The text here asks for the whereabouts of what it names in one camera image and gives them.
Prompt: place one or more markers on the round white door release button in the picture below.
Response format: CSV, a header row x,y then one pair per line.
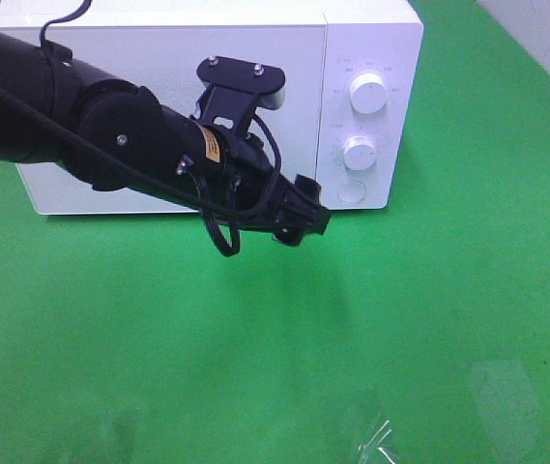
x,y
351,192

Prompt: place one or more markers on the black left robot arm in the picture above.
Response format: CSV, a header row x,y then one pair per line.
x,y
112,134

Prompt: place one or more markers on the white microwave door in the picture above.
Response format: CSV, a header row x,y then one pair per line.
x,y
164,59

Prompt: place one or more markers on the black left camera bracket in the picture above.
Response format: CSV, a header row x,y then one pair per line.
x,y
232,90

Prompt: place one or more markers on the white microwave knob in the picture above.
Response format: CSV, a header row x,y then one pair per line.
x,y
359,153
368,92

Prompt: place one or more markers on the green table mat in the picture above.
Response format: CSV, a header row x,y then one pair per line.
x,y
133,339

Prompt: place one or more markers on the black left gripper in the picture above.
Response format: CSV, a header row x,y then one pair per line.
x,y
237,174

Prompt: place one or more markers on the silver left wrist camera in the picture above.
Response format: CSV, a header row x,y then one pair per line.
x,y
274,99

